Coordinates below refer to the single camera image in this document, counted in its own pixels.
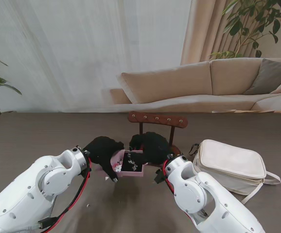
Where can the grey cushion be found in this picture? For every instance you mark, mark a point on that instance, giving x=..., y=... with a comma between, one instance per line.
x=269, y=77

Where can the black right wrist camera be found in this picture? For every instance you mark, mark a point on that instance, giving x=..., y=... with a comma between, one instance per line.
x=160, y=177

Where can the beige curtain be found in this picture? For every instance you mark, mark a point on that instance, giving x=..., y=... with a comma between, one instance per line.
x=203, y=36

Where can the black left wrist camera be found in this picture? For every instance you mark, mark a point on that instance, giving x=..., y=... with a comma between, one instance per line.
x=87, y=172

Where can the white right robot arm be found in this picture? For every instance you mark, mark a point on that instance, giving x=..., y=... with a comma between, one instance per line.
x=198, y=194

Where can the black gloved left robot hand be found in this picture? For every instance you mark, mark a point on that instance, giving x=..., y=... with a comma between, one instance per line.
x=101, y=153

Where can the white sheer curtain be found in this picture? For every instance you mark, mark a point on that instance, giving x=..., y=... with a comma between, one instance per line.
x=82, y=48

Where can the white leather bag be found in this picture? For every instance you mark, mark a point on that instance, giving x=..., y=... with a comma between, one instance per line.
x=233, y=157

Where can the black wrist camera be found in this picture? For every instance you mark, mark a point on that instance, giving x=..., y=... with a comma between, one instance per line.
x=87, y=172
x=160, y=177

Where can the beige sofa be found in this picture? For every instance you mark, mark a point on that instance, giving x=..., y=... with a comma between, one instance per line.
x=169, y=82

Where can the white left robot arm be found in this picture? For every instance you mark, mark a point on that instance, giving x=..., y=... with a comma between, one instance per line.
x=33, y=191

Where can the brown wooden jewelry stand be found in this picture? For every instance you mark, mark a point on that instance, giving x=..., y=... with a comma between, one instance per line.
x=155, y=119

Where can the tall leafy ficus plant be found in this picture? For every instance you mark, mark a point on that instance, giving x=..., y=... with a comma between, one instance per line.
x=235, y=24

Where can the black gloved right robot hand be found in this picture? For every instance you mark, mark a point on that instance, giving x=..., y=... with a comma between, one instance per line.
x=155, y=148

